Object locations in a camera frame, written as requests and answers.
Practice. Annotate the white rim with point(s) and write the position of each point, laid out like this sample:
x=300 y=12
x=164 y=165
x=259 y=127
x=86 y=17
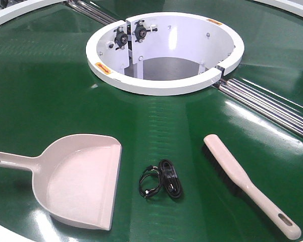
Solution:
x=294 y=7
x=21 y=8
x=7 y=235

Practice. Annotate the beige hand brush black bristles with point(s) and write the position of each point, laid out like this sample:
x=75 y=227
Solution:
x=236 y=177

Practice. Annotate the orange warning sticker back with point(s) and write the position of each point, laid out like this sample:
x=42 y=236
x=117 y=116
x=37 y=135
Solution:
x=214 y=21

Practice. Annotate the white outer rim left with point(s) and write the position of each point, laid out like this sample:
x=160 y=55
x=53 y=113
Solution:
x=21 y=8

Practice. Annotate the black bearing right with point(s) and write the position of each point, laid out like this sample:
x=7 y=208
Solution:
x=140 y=31

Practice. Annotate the beige plastic dustpan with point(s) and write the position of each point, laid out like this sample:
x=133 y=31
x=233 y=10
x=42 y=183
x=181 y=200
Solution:
x=74 y=178

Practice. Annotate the white outer rim right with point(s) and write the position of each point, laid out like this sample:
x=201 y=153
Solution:
x=294 y=7

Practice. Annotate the steel rollers right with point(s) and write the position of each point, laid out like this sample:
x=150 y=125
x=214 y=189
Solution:
x=275 y=110

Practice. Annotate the white outer rim near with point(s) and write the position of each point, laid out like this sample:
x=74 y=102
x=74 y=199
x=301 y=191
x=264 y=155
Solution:
x=7 y=235

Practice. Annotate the orange warning sticker front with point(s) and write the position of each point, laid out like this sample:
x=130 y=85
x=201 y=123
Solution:
x=103 y=68

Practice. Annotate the steel rollers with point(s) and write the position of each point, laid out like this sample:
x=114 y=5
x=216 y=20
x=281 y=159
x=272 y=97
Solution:
x=91 y=11
x=275 y=110

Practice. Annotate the steel rollers top left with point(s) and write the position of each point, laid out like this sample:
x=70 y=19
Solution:
x=91 y=11

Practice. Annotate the black bearing left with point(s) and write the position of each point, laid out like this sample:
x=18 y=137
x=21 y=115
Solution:
x=121 y=38

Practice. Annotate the black bearing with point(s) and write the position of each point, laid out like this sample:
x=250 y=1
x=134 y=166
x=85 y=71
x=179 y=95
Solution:
x=121 y=38
x=140 y=31

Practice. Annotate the orange warning sticker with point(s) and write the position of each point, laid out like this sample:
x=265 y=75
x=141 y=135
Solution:
x=214 y=21
x=103 y=68

